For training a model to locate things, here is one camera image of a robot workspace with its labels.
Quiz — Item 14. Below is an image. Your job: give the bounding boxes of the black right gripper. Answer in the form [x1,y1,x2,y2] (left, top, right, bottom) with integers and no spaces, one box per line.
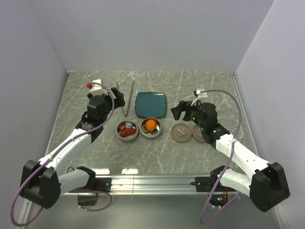
[171,99,206,131]

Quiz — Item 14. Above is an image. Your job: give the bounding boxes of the metal food tongs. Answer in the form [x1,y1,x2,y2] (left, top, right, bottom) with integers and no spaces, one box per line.
[122,77,135,117]

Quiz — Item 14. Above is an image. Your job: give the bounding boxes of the beige lid with handle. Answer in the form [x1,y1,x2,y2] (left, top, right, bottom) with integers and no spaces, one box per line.
[171,123,192,143]

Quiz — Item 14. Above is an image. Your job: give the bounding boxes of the red sausage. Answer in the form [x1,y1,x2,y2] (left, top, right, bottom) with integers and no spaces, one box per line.
[120,128,137,137]

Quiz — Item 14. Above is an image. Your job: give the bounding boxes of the orange half fruit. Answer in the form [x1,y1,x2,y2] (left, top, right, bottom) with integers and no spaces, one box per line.
[145,119,157,131]

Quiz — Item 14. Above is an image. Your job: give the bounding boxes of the black white tofu block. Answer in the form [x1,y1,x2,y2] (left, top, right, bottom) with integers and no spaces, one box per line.
[150,128,158,135]

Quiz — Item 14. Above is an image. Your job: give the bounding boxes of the small white rice bowl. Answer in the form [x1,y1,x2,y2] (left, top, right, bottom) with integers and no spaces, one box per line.
[125,123,133,129]

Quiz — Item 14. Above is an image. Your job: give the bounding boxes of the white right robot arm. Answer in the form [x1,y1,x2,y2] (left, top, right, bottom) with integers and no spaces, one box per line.
[171,100,290,212]

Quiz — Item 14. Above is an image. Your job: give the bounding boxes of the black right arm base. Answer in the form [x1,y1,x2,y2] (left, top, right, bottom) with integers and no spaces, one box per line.
[190,176,217,192]

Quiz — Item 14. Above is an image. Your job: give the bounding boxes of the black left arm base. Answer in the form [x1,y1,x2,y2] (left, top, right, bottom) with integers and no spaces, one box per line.
[71,177,112,193]

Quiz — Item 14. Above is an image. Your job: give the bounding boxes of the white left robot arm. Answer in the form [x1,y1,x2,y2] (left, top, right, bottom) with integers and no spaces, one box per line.
[19,87,125,209]

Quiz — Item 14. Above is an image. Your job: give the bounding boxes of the left steel lunch container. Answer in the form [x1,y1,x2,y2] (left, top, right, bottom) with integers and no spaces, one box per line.
[116,120,139,143]

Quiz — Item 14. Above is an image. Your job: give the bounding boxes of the steel lunch container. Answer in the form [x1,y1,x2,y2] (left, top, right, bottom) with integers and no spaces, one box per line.
[140,117,162,140]
[116,120,139,143]

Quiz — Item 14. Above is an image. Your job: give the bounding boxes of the right steel lunch container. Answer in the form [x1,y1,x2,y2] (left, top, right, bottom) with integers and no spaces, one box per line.
[140,117,162,140]

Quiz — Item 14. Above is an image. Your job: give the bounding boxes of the teal square plate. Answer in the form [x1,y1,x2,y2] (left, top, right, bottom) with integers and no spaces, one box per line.
[134,92,167,118]

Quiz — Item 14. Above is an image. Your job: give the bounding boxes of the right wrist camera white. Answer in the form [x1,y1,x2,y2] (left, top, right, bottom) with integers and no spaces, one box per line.
[193,88,208,100]

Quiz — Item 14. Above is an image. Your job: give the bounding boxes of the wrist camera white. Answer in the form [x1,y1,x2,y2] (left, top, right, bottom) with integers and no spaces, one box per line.
[193,88,208,100]
[86,79,107,95]

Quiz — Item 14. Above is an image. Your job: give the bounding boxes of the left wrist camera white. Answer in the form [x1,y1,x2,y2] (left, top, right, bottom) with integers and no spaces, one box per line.
[86,79,107,95]

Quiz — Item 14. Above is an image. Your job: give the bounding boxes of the aluminium mounting rail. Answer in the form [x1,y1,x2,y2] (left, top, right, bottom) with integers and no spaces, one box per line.
[59,173,279,196]

